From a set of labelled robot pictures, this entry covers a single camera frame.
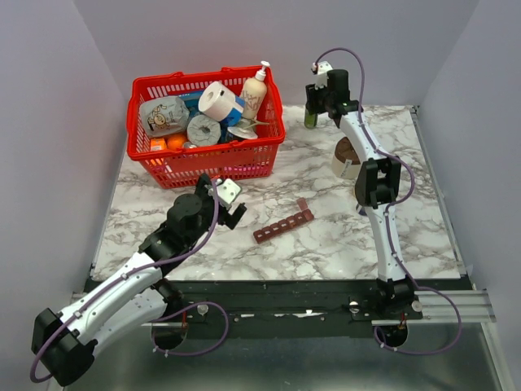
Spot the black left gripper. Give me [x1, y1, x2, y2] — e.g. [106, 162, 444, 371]
[185, 174, 246, 248]

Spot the green pill bottle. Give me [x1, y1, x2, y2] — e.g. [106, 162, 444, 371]
[304, 108, 317, 129]

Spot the red weekly pill organizer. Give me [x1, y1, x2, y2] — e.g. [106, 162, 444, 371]
[252, 197, 314, 244]

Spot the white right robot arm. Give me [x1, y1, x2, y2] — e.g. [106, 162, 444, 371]
[304, 61, 414, 319]

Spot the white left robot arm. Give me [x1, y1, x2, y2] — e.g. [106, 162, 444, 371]
[29, 174, 247, 387]

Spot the cream pump lotion bottle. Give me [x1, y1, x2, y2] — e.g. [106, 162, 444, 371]
[240, 61, 270, 120]

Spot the brown lidded paper cup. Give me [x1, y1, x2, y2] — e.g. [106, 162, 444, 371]
[331, 137, 361, 180]

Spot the blue box in basket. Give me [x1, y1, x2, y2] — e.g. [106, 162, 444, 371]
[180, 90, 244, 143]

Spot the grey toilet paper roll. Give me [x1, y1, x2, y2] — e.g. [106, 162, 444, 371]
[186, 114, 221, 147]

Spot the orange fruit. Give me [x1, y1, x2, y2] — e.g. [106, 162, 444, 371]
[166, 133, 188, 151]

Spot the white toilet paper roll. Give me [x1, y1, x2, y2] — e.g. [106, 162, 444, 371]
[198, 81, 236, 121]

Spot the orange small box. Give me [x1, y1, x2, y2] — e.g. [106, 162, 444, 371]
[150, 138, 168, 152]

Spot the grey printed package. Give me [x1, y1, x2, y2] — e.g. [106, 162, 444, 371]
[139, 96, 190, 138]

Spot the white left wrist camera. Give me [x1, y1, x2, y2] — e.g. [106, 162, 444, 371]
[217, 178, 242, 209]

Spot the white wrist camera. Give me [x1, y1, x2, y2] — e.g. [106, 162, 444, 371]
[311, 61, 333, 90]
[217, 178, 242, 209]

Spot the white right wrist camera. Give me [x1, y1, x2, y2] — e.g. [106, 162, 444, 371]
[311, 61, 333, 90]

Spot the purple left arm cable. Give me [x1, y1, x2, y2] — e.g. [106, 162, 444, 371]
[28, 178, 230, 384]

